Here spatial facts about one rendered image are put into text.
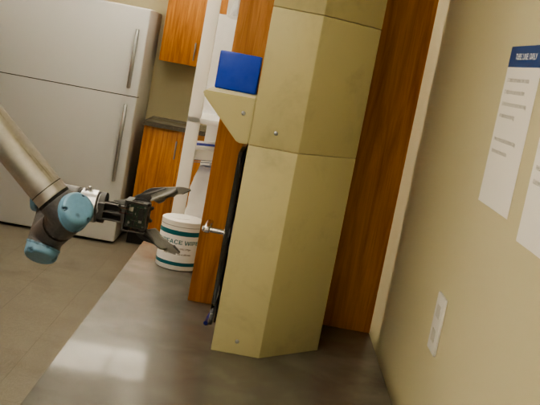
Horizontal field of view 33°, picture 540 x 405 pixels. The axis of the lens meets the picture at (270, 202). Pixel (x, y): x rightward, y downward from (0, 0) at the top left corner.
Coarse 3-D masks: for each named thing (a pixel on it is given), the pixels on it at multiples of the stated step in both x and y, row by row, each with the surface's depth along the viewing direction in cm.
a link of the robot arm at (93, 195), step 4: (84, 188) 208; (88, 188) 208; (84, 192) 207; (88, 192) 207; (92, 192) 207; (96, 192) 208; (100, 192) 209; (88, 196) 206; (92, 196) 206; (96, 196) 207; (92, 200) 206; (96, 200) 206; (92, 204) 206; (96, 204) 206; (96, 208) 206; (96, 212) 207; (92, 216) 206; (92, 220) 208
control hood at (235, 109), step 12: (216, 96) 197; (228, 96) 197; (240, 96) 197; (252, 96) 205; (216, 108) 197; (228, 108) 197; (240, 108) 197; (252, 108) 197; (228, 120) 197; (240, 120) 197; (240, 132) 198
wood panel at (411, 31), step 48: (240, 0) 230; (432, 0) 229; (240, 48) 232; (384, 48) 231; (384, 96) 233; (240, 144) 235; (384, 144) 235; (384, 192) 237; (384, 240) 239; (192, 288) 241; (336, 288) 241
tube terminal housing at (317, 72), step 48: (288, 48) 195; (336, 48) 199; (288, 96) 196; (336, 96) 203; (288, 144) 198; (336, 144) 206; (240, 192) 200; (288, 192) 200; (336, 192) 210; (240, 240) 201; (288, 240) 203; (336, 240) 215; (240, 288) 203; (288, 288) 207; (240, 336) 205; (288, 336) 211
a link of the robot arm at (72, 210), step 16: (0, 112) 190; (0, 128) 189; (16, 128) 191; (0, 144) 189; (16, 144) 190; (32, 144) 193; (0, 160) 191; (16, 160) 189; (32, 160) 190; (16, 176) 191; (32, 176) 190; (48, 176) 191; (32, 192) 191; (48, 192) 190; (64, 192) 192; (48, 208) 191; (64, 208) 189; (80, 208) 191; (48, 224) 194; (64, 224) 190; (80, 224) 190; (64, 240) 198
